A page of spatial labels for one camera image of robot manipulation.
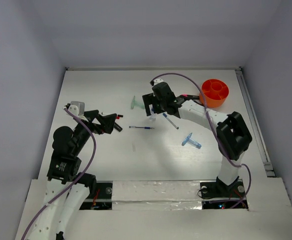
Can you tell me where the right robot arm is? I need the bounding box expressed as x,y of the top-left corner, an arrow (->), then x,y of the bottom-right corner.
142,78 -> 252,196

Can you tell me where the light blue translucent pen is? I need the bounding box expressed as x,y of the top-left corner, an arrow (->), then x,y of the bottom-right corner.
181,133 -> 202,149

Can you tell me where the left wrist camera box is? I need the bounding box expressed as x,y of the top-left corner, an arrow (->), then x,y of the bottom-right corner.
64,101 -> 85,118

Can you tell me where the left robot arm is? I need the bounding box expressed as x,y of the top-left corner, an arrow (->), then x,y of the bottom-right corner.
22,104 -> 117,240

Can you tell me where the orange black highlighter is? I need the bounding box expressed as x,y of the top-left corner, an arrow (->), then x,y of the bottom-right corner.
114,123 -> 123,132

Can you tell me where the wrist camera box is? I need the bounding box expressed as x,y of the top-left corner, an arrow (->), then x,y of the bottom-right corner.
64,101 -> 85,118
150,78 -> 164,86

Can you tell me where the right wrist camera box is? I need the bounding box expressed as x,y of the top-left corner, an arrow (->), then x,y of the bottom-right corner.
150,78 -> 164,86

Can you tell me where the blue capped white marker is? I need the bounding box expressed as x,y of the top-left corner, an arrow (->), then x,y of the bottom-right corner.
162,113 -> 179,130

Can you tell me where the blue ballpoint pen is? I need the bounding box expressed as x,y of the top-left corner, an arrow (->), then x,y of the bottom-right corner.
129,126 -> 155,130

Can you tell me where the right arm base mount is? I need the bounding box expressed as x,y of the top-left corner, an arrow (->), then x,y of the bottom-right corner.
197,180 -> 249,210

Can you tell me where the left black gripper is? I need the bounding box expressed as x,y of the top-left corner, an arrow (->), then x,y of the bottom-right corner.
72,109 -> 116,154

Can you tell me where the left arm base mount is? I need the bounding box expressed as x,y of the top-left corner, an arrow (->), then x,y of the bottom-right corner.
80,181 -> 113,211

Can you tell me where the clear pen cap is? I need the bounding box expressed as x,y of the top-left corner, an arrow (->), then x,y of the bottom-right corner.
132,143 -> 136,152

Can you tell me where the orange round compartment container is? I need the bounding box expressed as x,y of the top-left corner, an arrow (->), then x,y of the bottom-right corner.
201,79 -> 229,108

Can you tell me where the pink black highlighter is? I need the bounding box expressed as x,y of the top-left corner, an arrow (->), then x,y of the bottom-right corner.
181,94 -> 200,100

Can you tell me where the green translucent pen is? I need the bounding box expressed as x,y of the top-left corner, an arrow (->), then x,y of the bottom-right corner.
130,96 -> 145,110

